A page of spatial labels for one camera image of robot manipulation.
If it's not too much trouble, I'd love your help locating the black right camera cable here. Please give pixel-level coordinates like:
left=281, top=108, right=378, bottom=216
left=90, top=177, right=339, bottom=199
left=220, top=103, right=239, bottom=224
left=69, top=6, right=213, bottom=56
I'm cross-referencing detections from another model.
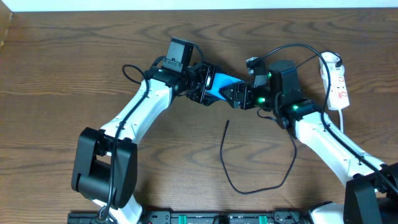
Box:
left=248, top=43, right=398, bottom=195

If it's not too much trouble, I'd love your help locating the black USB charging cable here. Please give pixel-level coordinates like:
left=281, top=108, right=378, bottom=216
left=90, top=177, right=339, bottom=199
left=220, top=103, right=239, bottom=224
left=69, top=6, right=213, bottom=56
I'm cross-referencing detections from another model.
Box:
left=219, top=50, right=343, bottom=195

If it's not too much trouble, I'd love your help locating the blue Samsung Galaxy smartphone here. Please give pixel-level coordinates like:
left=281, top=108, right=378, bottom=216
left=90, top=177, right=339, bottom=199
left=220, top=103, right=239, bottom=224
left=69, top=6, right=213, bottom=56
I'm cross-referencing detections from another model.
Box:
left=206, top=73, right=244, bottom=101

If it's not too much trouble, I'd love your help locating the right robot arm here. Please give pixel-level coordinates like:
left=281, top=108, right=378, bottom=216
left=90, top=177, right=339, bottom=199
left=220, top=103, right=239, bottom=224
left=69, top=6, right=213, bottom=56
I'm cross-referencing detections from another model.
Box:
left=213, top=60, right=397, bottom=223

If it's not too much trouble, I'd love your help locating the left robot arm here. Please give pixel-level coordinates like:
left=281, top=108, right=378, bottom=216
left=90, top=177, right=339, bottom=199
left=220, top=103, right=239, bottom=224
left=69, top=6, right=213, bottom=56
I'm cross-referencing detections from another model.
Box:
left=71, top=58, right=222, bottom=223

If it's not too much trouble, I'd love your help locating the black left camera cable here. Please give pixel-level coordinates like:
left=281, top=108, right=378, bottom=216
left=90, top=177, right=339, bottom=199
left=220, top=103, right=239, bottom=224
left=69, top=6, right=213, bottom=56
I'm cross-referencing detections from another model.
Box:
left=96, top=63, right=150, bottom=222

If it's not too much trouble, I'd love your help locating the black camera cable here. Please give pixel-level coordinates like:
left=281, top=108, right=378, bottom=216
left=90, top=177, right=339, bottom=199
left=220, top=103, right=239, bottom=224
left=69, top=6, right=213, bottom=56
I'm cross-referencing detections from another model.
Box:
left=96, top=63, right=150, bottom=222
left=248, top=43, right=398, bottom=195

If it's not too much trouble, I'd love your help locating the white USB charger plug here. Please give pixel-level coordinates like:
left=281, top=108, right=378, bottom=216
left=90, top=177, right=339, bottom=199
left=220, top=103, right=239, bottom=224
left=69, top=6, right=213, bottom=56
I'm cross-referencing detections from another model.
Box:
left=322, top=62, right=345, bottom=79

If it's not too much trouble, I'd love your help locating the white power strip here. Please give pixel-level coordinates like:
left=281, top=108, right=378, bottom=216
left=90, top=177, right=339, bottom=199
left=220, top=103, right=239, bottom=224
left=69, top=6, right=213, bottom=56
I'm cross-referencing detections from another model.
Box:
left=319, top=52, right=349, bottom=111

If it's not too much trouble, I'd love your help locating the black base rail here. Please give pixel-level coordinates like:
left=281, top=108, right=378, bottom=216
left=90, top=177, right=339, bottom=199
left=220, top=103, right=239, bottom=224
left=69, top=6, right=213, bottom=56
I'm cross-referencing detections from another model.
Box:
left=67, top=210, right=312, bottom=224

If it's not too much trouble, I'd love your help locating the cardboard panel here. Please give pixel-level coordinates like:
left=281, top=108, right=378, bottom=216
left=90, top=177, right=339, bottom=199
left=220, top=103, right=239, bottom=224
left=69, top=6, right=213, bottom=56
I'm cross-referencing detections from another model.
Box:
left=0, top=1, right=13, bottom=49

